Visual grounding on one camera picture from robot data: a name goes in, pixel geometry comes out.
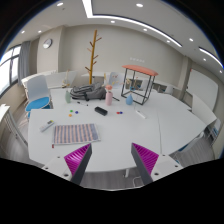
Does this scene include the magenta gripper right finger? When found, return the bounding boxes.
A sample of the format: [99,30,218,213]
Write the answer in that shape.
[131,143,159,185]

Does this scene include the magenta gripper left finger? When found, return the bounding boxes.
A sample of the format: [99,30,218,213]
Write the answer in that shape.
[64,144,92,185]

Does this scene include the striped towel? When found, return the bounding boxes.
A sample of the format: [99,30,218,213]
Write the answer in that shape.
[53,123,100,145]

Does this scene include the white remote control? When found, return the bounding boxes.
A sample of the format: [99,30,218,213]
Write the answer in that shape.
[39,120,55,132]

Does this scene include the white marker bar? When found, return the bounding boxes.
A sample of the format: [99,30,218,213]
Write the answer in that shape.
[136,110,146,119]

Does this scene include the black rectangular case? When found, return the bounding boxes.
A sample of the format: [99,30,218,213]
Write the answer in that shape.
[94,106,108,116]

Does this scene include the blue teardrop vase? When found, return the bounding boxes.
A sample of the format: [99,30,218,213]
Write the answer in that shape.
[126,94,133,105]

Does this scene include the green bottle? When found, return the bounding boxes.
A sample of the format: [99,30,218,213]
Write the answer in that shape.
[65,90,71,103]

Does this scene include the grey backpack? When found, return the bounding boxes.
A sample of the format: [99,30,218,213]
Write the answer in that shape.
[70,83,106,101]

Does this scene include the pink cylindrical bottle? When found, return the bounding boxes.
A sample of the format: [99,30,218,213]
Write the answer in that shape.
[105,92,113,106]

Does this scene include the white chair blue seat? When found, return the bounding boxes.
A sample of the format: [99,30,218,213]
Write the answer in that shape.
[25,75,51,116]

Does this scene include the orange top metal stand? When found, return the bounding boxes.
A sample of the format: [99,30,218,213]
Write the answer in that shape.
[121,65,158,105]

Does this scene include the whiteboard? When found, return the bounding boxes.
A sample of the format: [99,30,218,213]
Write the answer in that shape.
[186,69,218,110]

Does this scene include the wooden coat rack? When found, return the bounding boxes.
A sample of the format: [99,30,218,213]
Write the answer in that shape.
[85,29,102,84]

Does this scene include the round wall clock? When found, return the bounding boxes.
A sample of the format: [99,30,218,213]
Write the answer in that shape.
[43,39,53,49]

